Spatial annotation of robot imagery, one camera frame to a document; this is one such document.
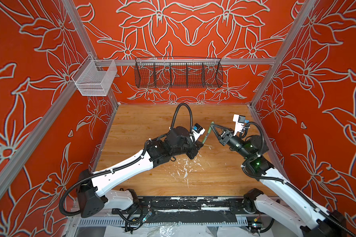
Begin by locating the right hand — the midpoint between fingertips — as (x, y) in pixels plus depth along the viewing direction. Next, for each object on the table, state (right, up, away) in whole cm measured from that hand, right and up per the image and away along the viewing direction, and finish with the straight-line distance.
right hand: (211, 125), depth 64 cm
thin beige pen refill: (+6, -15, +31) cm, 35 cm away
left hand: (-3, -8, +4) cm, 10 cm away
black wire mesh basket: (-6, +34, +34) cm, 48 cm away
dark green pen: (-1, -3, +1) cm, 3 cm away
